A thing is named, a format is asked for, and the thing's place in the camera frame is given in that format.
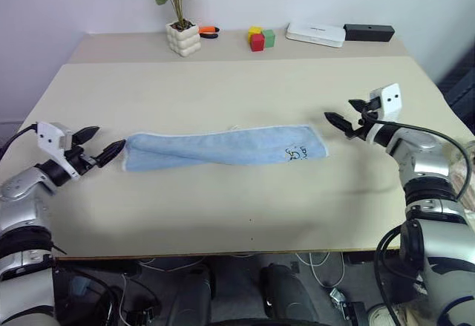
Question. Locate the dark rounded shape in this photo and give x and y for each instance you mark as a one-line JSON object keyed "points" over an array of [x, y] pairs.
{"points": [[285, 296], [193, 296]]}

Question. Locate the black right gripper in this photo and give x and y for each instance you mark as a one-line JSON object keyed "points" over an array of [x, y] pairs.
{"points": [[371, 108]]}

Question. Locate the red cube block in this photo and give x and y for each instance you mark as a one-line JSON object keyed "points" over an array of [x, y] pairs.
{"points": [[257, 43]]}

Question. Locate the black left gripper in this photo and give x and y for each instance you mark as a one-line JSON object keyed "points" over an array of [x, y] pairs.
{"points": [[82, 158]]}

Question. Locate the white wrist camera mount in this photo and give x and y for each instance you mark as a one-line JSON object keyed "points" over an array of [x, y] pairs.
{"points": [[50, 136], [389, 99]]}

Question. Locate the white bubbly plant pot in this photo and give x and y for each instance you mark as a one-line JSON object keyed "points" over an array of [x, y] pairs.
{"points": [[183, 40]]}

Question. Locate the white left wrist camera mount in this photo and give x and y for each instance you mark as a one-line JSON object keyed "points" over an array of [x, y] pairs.
{"points": [[50, 136]]}

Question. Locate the light blue towel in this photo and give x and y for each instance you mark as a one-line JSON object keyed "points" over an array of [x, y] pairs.
{"points": [[222, 147]]}

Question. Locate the long black box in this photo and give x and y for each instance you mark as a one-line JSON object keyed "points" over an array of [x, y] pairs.
{"points": [[369, 32]]}

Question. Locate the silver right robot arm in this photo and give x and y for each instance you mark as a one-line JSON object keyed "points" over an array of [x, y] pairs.
{"points": [[430, 207]]}

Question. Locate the flat white box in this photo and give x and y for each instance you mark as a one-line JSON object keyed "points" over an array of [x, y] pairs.
{"points": [[315, 34]]}

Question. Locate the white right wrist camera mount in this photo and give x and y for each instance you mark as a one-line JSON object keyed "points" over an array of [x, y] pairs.
{"points": [[389, 99]]}

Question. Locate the yellow cube block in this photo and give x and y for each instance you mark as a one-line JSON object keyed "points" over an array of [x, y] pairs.
{"points": [[254, 31]]}

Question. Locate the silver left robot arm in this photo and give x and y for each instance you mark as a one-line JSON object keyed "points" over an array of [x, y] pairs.
{"points": [[22, 207]]}

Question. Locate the green cube block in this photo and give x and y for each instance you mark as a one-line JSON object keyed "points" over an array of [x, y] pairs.
{"points": [[269, 38]]}

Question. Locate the orange black marker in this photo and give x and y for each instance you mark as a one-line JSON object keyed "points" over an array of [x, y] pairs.
{"points": [[208, 30]]}

